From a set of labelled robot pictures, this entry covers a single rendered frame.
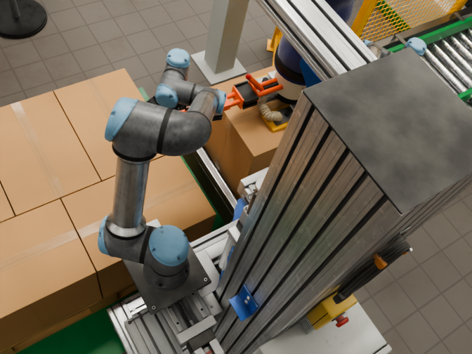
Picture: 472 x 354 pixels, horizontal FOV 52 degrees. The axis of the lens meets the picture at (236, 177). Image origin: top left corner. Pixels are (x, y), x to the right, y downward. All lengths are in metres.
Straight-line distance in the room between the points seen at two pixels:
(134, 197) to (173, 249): 0.21
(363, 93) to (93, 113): 1.93
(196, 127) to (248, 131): 0.89
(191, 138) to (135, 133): 0.13
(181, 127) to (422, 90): 0.56
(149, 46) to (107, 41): 0.30
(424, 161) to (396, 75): 0.17
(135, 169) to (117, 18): 2.67
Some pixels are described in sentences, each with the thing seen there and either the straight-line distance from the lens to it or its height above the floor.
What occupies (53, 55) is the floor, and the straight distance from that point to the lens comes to 3.62.
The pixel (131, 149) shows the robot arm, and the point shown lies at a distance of 1.21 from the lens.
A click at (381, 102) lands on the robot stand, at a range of 0.83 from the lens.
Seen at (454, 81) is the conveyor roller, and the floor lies 0.54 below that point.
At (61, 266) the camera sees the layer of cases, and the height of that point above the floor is 0.54.
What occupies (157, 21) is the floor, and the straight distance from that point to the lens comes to 3.86.
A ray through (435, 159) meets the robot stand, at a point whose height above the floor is 2.03.
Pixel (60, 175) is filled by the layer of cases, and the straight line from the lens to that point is 2.40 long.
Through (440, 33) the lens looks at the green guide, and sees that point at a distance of 3.50.
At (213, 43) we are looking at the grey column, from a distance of 3.39.
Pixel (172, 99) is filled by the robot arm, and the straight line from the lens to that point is 1.55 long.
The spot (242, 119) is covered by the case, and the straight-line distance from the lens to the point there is 2.10.
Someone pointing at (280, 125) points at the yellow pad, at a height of 0.97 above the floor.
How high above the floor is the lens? 2.59
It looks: 58 degrees down
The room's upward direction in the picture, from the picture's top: 18 degrees clockwise
